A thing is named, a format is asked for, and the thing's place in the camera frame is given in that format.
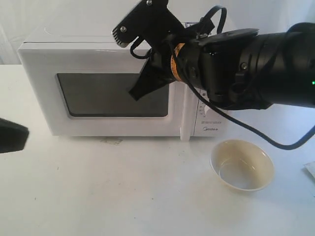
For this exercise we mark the blue warning sticker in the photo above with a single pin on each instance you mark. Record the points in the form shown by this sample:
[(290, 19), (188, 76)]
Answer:
[(198, 26)]

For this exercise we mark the white microwave door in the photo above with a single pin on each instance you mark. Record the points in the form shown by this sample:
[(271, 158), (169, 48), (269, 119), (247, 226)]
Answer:
[(82, 89)]

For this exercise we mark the lower white control knob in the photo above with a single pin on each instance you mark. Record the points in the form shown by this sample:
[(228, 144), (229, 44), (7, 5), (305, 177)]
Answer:
[(207, 111)]

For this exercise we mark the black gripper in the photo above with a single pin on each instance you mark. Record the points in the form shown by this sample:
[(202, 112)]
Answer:
[(210, 64)]

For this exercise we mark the white microwave oven body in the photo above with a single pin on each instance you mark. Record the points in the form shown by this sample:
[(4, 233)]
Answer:
[(92, 21)]

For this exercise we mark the white paper at table edge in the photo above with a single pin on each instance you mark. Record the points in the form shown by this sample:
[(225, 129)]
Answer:
[(310, 167)]

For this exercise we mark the cream ceramic bowl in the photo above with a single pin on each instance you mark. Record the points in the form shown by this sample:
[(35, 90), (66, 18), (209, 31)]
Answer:
[(242, 165)]

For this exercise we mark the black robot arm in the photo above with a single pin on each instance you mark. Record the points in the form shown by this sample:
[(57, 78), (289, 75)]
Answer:
[(239, 69)]

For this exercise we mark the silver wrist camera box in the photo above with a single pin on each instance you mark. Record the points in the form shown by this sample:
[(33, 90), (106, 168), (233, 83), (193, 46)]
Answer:
[(150, 20)]

